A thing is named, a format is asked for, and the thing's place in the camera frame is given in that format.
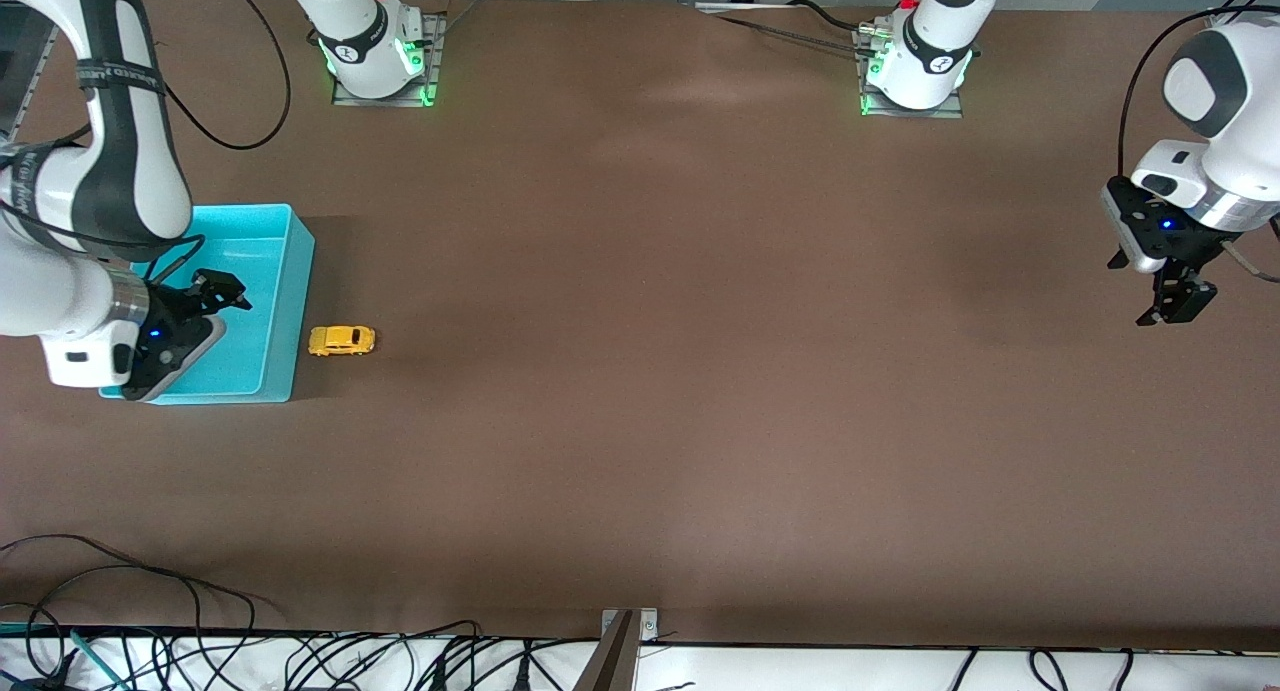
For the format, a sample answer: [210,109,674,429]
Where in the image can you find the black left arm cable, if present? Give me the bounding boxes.
[1116,6,1280,182]

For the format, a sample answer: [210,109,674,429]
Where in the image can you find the dark metal bar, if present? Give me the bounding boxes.
[573,611,638,691]

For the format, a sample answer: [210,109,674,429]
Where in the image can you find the turquoise plastic bin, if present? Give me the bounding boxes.
[98,203,317,405]

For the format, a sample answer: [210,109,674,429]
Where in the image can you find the small metal bracket plate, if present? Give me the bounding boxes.
[601,608,660,643]

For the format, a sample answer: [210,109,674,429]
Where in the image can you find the yellow toy beetle car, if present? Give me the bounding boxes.
[307,325,378,358]

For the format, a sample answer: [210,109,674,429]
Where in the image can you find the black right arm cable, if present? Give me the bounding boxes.
[160,0,292,152]

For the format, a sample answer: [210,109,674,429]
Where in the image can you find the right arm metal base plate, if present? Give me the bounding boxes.
[331,11,442,108]

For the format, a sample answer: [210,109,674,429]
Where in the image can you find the teal handled tool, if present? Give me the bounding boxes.
[68,629,131,691]

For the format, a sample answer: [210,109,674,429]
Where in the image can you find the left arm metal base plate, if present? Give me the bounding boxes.
[855,26,967,120]

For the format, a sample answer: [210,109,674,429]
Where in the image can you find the grey base cable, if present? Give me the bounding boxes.
[700,6,873,58]

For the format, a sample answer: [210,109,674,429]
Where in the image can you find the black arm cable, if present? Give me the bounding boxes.
[1116,6,1280,182]
[160,0,292,152]

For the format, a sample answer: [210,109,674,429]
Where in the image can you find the black base cable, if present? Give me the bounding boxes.
[788,0,881,34]

